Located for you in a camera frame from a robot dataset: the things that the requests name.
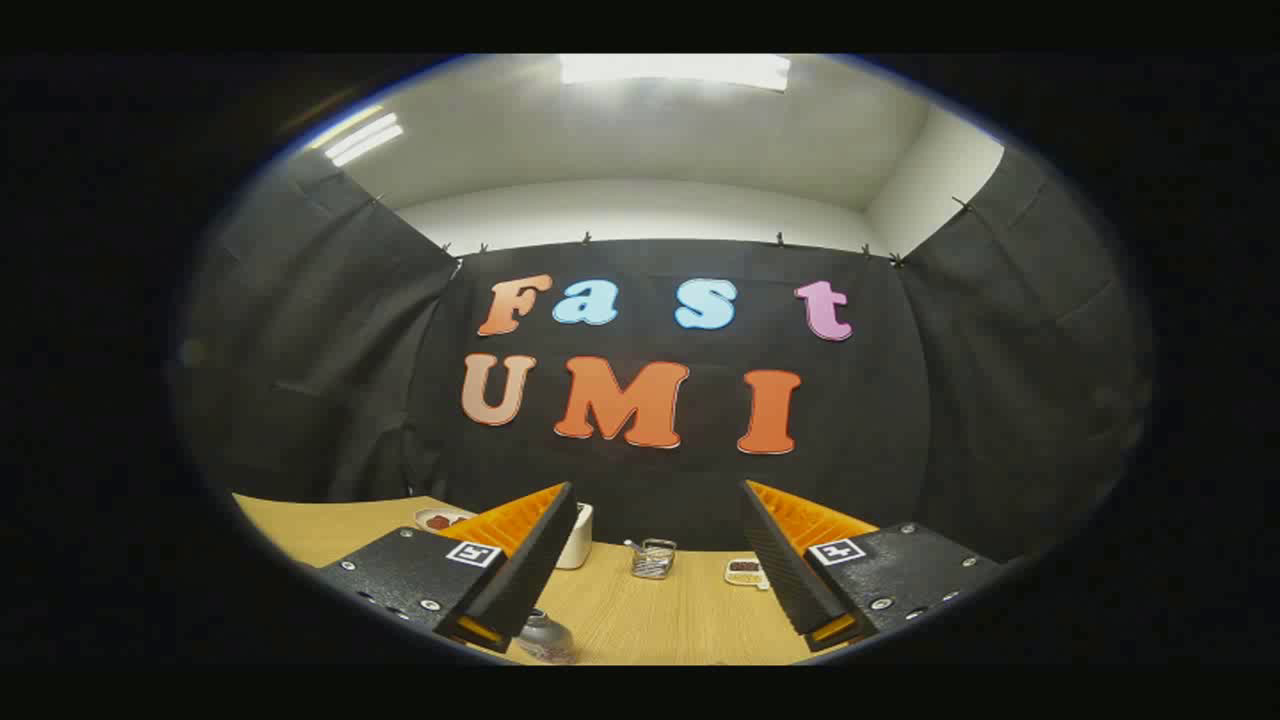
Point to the silver juice bottle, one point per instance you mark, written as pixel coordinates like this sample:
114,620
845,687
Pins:
545,638

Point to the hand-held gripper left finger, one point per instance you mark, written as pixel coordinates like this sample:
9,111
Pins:
530,570

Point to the round plate with red food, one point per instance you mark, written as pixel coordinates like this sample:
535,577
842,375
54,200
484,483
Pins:
440,520

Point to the white toaster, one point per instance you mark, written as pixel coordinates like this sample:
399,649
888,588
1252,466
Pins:
578,540

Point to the wooden table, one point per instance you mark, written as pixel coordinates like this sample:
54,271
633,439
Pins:
650,620

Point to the white divided dish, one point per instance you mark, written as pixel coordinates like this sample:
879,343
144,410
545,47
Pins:
743,573

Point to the ceiling tube light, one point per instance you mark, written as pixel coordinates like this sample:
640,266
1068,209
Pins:
362,138

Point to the large ceiling light panel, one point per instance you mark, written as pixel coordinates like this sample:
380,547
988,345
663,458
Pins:
675,70

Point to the black backdrop cloth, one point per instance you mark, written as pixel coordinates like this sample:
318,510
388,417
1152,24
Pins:
880,420

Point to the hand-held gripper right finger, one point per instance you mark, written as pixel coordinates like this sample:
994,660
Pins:
782,570

